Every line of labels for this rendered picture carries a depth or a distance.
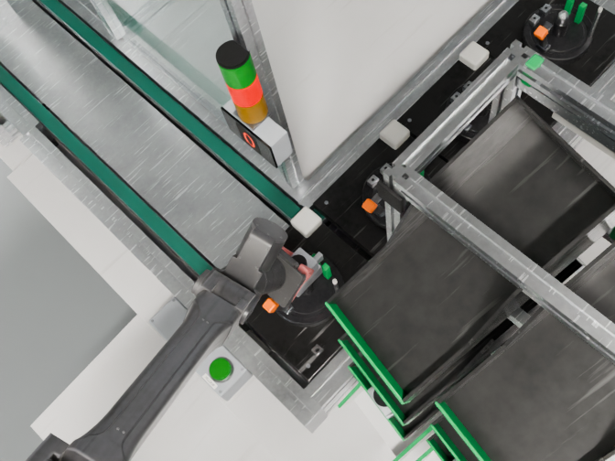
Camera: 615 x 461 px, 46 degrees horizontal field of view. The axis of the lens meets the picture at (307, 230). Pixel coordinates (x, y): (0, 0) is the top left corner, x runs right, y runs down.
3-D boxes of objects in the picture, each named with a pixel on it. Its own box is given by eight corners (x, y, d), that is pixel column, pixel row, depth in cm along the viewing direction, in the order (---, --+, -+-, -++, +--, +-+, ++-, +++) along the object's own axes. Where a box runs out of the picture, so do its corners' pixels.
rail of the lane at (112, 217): (311, 434, 136) (304, 426, 126) (39, 161, 167) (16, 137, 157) (331, 412, 137) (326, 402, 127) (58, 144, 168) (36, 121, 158)
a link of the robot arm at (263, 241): (187, 296, 100) (240, 328, 100) (221, 230, 96) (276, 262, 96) (216, 268, 111) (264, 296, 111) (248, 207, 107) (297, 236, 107)
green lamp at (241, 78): (239, 95, 107) (231, 76, 102) (217, 77, 109) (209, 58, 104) (263, 73, 108) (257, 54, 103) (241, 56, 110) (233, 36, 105)
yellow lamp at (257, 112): (253, 129, 116) (246, 113, 112) (231, 112, 118) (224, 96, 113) (275, 109, 117) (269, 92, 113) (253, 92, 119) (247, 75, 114)
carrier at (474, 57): (488, 195, 140) (495, 166, 129) (395, 126, 149) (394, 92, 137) (566, 113, 145) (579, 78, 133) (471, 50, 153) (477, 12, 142)
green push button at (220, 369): (221, 386, 132) (219, 384, 130) (207, 371, 133) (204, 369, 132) (237, 370, 133) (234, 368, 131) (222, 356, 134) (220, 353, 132)
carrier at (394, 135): (404, 284, 135) (404, 262, 124) (313, 208, 144) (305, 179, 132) (487, 197, 140) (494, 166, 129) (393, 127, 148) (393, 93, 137)
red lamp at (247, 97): (246, 113, 111) (240, 95, 107) (224, 95, 113) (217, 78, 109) (269, 91, 112) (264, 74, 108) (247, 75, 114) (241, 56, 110)
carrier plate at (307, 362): (309, 383, 130) (307, 381, 128) (221, 298, 139) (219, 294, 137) (398, 290, 135) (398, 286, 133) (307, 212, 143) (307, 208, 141)
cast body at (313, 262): (297, 298, 126) (294, 284, 120) (280, 282, 127) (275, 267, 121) (330, 264, 128) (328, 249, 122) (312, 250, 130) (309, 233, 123)
